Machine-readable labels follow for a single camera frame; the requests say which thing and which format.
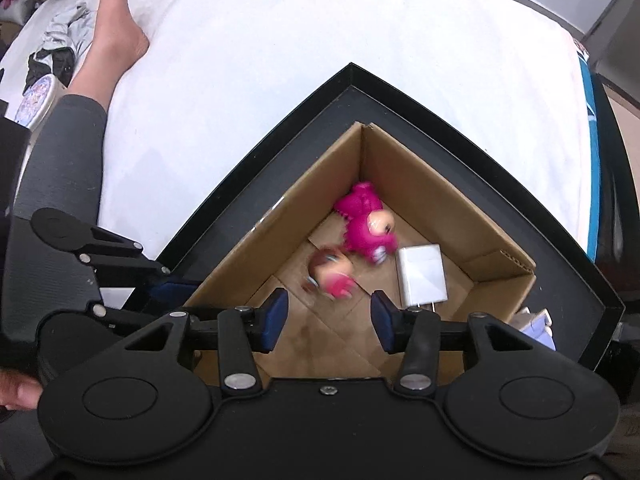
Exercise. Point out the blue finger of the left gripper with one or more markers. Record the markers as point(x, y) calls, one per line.
point(173, 292)

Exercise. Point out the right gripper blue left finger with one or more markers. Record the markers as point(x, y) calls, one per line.
point(236, 334)

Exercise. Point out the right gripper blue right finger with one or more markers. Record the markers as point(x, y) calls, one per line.
point(420, 335)

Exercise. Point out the white power adapter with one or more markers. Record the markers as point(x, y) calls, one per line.
point(421, 275)

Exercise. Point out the brown haired doll figurine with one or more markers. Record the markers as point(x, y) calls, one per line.
point(330, 273)

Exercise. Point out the pink bear figurine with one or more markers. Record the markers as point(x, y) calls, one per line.
point(369, 227)

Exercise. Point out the purple elephant cube toy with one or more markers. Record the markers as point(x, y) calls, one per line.
point(536, 325)

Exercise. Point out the brown cardboard box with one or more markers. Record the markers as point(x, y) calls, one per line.
point(485, 269)

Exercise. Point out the person left hand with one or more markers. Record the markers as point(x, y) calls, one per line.
point(18, 392)

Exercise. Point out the black shallow tray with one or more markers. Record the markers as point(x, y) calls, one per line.
point(584, 308)

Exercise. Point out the person left leg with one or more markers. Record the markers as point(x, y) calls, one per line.
point(64, 172)

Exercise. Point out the white bed sheet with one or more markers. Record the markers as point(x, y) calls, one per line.
point(221, 74)

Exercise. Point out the blue patterned cushion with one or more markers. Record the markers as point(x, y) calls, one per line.
point(595, 163)

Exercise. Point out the black framed brown board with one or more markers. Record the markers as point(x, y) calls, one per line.
point(618, 234)

